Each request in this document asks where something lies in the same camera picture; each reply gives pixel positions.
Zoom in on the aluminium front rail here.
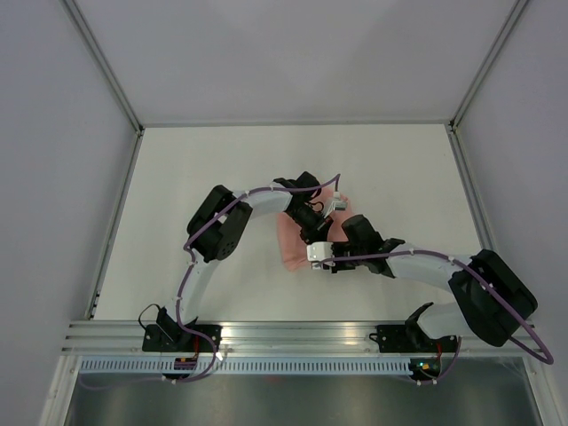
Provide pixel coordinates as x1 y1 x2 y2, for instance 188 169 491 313
59 321 545 359

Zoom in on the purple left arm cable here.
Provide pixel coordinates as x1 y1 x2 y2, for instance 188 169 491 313
79 173 342 391

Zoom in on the white slotted cable duct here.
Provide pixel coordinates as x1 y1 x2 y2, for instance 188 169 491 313
80 357 411 375

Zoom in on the aluminium right corner post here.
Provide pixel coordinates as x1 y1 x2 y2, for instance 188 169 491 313
446 0 532 132

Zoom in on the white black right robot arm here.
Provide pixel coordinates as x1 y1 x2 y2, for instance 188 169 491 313
307 215 538 351

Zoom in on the aluminium rail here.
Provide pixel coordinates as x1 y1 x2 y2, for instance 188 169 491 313
445 122 497 252
59 321 545 359
82 128 145 320

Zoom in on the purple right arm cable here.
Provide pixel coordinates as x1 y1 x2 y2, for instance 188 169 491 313
312 250 555 387

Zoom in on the aluminium right side rail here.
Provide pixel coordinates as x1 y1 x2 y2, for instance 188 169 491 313
445 122 497 252

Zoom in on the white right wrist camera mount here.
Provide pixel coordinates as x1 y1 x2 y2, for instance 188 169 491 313
306 241 335 270

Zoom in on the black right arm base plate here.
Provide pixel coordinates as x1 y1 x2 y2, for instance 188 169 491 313
368 323 458 354

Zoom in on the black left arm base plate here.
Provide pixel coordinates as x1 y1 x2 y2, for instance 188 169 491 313
142 324 222 353

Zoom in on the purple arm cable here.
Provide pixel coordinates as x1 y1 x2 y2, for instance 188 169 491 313
79 173 342 391
312 250 555 387

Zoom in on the pink cloth napkin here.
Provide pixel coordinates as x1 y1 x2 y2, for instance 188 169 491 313
276 193 354 272

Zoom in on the aluminium left corner post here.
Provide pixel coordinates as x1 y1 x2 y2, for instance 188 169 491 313
59 0 144 135

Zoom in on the aluminium corner post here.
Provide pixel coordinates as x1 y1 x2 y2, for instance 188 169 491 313
59 0 144 135
446 0 532 132

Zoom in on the aluminium left side rail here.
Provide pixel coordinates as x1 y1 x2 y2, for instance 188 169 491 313
82 128 145 320

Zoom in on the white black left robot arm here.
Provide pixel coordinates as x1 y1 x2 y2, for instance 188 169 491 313
147 171 338 351

